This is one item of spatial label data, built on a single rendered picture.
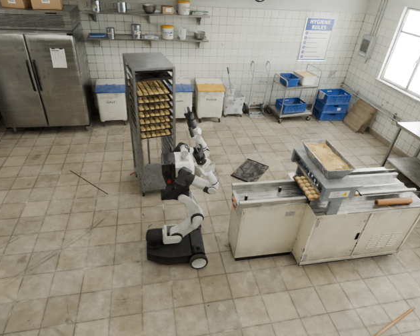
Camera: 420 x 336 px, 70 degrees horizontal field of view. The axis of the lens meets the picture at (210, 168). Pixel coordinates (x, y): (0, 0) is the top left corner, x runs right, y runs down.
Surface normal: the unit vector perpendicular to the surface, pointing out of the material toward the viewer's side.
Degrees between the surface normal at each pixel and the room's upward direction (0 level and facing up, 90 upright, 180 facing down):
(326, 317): 0
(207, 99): 92
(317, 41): 90
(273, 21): 90
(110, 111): 92
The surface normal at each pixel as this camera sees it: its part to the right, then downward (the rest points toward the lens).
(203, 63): 0.19, 0.57
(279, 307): 0.06, -0.82
